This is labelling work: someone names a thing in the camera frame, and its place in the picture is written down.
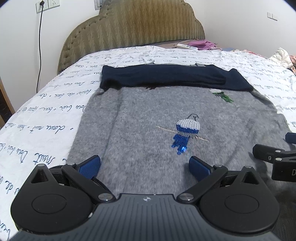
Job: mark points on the grey sweater with navy sleeves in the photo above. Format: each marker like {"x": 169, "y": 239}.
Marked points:
{"x": 143, "y": 120}

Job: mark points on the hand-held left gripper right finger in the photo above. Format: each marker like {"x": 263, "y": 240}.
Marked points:
{"x": 198, "y": 166}

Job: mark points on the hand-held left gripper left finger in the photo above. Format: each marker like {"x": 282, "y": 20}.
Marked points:
{"x": 90, "y": 165}

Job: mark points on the olive upholstered headboard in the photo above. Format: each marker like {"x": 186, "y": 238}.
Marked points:
{"x": 129, "y": 25}

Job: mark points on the white script-print bedsheet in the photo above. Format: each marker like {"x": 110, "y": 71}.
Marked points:
{"x": 46, "y": 120}

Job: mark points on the purple cloth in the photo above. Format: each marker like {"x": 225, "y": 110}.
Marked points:
{"x": 204, "y": 44}

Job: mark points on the white wall socket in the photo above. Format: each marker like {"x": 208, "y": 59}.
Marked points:
{"x": 99, "y": 4}
{"x": 52, "y": 4}

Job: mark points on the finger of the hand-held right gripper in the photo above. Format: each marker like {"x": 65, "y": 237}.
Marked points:
{"x": 263, "y": 152}
{"x": 291, "y": 137}

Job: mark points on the wooden nightstand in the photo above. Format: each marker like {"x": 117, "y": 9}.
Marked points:
{"x": 5, "y": 104}

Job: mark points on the orange pink cloth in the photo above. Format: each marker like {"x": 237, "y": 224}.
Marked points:
{"x": 293, "y": 63}

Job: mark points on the white remote control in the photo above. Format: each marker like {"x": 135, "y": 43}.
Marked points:
{"x": 186, "y": 46}

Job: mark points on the white wall switch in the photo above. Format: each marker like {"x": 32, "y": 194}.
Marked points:
{"x": 272, "y": 16}

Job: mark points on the white crumpled cloth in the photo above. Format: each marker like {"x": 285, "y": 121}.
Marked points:
{"x": 281, "y": 58}

